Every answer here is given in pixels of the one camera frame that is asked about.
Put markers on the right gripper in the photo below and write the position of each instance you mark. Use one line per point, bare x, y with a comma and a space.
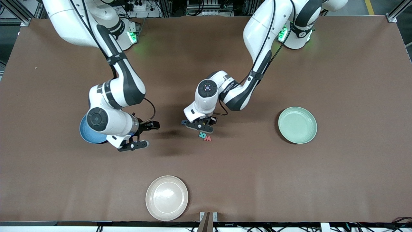
144, 126

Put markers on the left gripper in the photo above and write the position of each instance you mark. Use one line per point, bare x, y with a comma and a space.
211, 120

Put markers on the teal capital letter R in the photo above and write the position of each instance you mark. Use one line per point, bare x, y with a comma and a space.
201, 136

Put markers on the red small letter w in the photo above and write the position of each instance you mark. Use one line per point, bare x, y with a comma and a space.
208, 139

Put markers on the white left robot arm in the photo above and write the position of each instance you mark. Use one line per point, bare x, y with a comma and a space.
257, 32

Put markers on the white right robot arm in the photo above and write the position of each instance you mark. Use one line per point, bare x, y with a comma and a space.
127, 88

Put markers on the blue plate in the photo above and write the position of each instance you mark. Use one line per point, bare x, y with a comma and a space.
85, 135

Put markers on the beige plate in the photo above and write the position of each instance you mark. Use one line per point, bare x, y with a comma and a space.
167, 198

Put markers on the light green plate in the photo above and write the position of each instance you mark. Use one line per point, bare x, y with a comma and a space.
297, 125

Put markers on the black equipment rack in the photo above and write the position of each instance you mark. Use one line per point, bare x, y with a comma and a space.
209, 8

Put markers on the white power strip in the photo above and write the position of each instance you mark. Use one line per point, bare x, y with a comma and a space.
138, 6

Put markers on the brown table cover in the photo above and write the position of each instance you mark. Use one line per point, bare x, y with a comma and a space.
354, 177

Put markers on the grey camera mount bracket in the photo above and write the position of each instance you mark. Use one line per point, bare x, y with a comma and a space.
208, 222

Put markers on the white table edge rail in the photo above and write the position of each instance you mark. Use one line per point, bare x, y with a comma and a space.
64, 229

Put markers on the aluminium frame profile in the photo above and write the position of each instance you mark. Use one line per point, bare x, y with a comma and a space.
393, 17
24, 21

